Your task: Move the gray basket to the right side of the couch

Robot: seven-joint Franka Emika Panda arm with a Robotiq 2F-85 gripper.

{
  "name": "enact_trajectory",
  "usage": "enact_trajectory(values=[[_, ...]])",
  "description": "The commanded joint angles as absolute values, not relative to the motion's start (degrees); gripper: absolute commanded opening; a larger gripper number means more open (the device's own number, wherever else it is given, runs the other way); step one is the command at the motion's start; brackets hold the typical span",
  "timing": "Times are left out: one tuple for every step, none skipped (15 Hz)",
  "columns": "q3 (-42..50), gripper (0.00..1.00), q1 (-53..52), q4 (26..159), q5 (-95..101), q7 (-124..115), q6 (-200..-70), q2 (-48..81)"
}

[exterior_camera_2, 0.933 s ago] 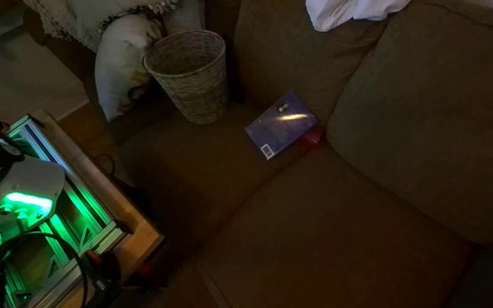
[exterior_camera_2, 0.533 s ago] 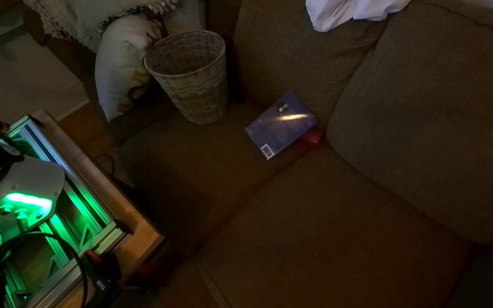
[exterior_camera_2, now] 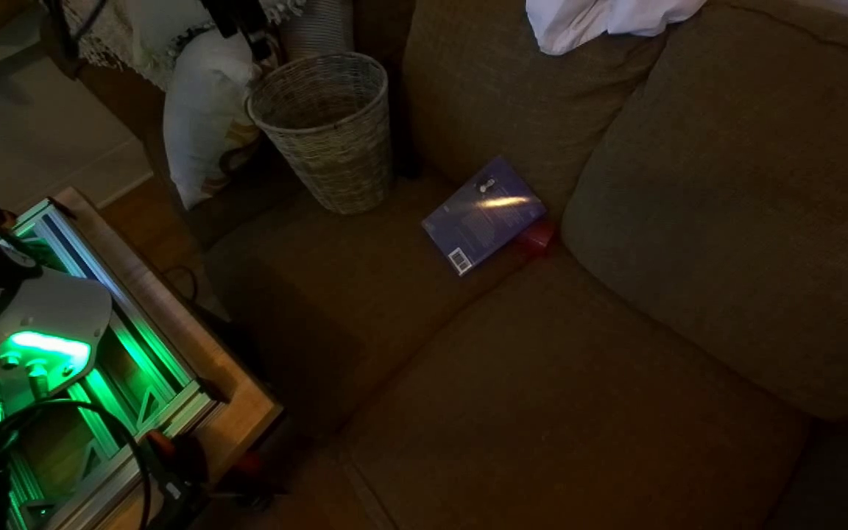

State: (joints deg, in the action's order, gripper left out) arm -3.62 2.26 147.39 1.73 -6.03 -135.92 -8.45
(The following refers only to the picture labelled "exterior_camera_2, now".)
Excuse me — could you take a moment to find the red handled clamp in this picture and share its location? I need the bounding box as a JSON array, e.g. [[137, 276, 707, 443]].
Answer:
[[141, 430, 278, 516]]

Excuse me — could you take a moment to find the gray wicker basket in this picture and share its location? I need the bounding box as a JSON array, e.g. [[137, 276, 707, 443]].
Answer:
[[246, 52, 394, 216]]

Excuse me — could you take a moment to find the blue book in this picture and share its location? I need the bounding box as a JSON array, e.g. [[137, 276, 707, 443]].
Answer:
[[421, 155, 548, 278]]

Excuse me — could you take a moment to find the small red object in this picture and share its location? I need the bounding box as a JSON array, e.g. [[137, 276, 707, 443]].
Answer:
[[517, 218, 557, 258]]

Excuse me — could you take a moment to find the ribbed grey cylinder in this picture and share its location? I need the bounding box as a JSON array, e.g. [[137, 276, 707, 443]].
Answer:
[[280, 0, 356, 63]]

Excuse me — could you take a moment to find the brown fabric couch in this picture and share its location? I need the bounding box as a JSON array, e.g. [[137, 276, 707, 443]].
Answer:
[[203, 0, 848, 530]]

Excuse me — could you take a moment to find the white lace throw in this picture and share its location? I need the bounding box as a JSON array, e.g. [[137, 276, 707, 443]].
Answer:
[[62, 0, 308, 92]]

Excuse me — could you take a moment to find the black cable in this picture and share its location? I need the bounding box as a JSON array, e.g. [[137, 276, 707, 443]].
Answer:
[[0, 397, 154, 530], [163, 264, 199, 304]]

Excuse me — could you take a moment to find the white printed pillow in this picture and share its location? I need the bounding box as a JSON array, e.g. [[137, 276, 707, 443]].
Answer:
[[163, 28, 278, 211]]

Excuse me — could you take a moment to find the white cloth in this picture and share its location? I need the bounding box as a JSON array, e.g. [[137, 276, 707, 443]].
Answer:
[[526, 0, 848, 57]]

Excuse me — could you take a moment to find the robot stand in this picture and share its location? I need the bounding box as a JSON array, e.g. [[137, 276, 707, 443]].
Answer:
[[0, 187, 285, 530]]

